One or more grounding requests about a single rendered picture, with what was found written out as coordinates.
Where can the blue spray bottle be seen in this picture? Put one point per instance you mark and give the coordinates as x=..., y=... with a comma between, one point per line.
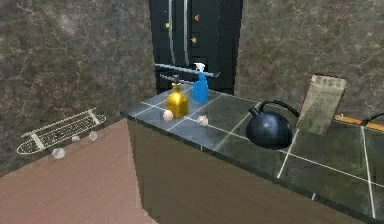
x=200, y=87

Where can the white garlic bulb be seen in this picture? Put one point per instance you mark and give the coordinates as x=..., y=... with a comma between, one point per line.
x=59, y=153
x=203, y=120
x=76, y=138
x=93, y=135

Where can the gold soap dispenser bottle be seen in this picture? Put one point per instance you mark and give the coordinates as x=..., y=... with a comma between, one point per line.
x=177, y=101

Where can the orange wooden stick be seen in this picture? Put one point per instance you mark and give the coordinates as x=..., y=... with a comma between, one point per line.
x=360, y=122

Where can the black round kettle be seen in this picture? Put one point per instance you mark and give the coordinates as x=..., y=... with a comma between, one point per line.
x=269, y=128

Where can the brown counter cabinet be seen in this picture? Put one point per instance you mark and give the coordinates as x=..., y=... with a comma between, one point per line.
x=233, y=173

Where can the black fridge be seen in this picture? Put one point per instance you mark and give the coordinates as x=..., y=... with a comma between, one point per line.
x=213, y=40

